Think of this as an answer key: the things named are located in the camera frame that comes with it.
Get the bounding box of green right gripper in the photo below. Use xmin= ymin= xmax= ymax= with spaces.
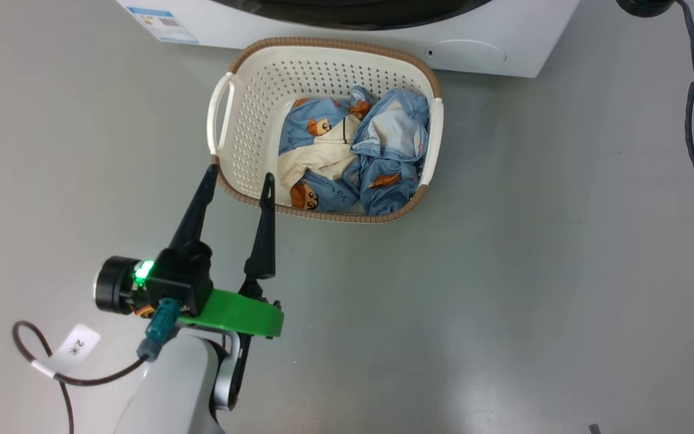
xmin=616 ymin=0 xmax=676 ymax=17

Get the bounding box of cream basket with brown rim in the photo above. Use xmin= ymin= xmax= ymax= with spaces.
xmin=207 ymin=37 xmax=445 ymax=224

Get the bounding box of round white filter cover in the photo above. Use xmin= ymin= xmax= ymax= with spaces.
xmin=425 ymin=40 xmax=507 ymax=69

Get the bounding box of white washing machine body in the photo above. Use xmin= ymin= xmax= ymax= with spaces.
xmin=115 ymin=0 xmax=581 ymax=78

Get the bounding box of black round washing machine door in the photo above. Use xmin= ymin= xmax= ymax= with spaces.
xmin=211 ymin=0 xmax=492 ymax=31

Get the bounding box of blue cartoon garment cream lining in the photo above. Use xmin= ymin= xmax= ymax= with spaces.
xmin=278 ymin=84 xmax=375 ymax=212

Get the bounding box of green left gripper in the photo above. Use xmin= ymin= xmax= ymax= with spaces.
xmin=94 ymin=164 xmax=284 ymax=338

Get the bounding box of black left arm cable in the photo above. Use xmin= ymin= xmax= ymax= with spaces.
xmin=13 ymin=321 xmax=150 ymax=434

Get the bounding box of teal left cable connector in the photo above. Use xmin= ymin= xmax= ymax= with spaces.
xmin=136 ymin=298 xmax=181 ymax=363

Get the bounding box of blue energy label sticker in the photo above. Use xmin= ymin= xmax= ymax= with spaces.
xmin=127 ymin=7 xmax=199 ymax=45

